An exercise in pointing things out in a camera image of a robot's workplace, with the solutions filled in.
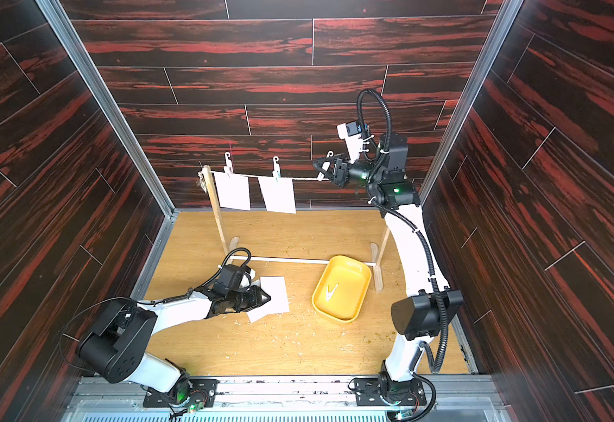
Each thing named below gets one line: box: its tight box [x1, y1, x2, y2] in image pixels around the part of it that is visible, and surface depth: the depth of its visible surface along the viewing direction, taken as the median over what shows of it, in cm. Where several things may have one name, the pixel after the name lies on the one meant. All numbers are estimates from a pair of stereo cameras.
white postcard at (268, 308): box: [246, 302, 278, 324], surface depth 90 cm
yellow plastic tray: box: [311, 254, 373, 324], surface depth 95 cm
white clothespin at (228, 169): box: [223, 151, 234, 178], surface depth 69 cm
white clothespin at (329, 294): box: [325, 283, 339, 302], surface depth 95 cm
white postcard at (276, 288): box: [246, 276, 291, 324], surface depth 93 cm
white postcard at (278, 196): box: [257, 176, 297, 214], surface depth 73 cm
